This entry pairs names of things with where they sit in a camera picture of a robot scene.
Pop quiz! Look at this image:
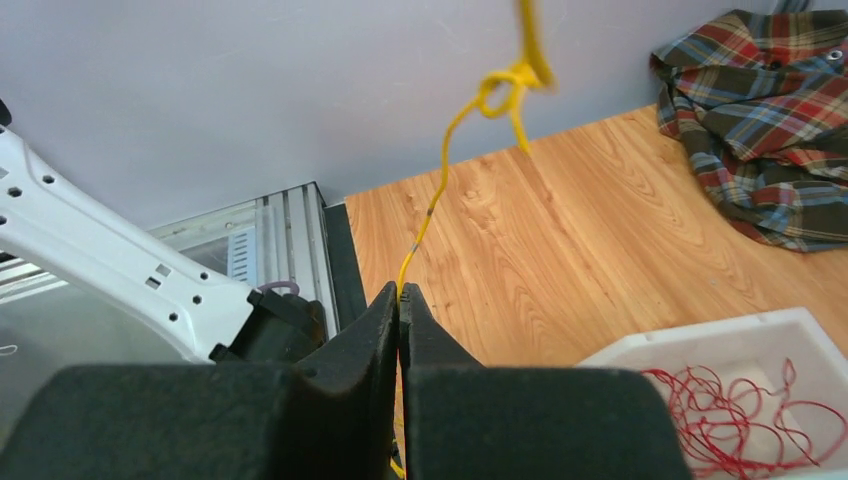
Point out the red cable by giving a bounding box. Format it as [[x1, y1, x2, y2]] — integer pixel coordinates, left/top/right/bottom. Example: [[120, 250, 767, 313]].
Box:
[[642, 357, 848, 480]]

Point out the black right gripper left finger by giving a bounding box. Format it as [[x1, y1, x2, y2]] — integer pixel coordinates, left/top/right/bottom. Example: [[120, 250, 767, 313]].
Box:
[[1, 282, 398, 479]]

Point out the yellow cable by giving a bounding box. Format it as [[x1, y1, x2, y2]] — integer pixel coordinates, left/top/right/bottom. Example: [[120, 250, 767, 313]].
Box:
[[390, 0, 556, 480]]

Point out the plaid cloth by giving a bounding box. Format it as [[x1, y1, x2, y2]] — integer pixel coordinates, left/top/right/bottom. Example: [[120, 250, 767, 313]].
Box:
[[650, 9, 847, 252]]

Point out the aluminium frame profile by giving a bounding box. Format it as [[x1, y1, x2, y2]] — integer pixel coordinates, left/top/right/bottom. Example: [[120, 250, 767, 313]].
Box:
[[1, 183, 339, 354]]

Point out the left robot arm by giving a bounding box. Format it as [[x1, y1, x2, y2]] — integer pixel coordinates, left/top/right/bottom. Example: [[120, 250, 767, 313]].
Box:
[[1, 106, 327, 363]]

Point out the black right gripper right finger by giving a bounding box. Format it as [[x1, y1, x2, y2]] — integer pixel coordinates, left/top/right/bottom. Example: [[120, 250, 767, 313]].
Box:
[[398, 284, 692, 479]]

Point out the white plastic bin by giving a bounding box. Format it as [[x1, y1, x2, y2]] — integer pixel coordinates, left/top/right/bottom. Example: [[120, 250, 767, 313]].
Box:
[[582, 308, 847, 479]]

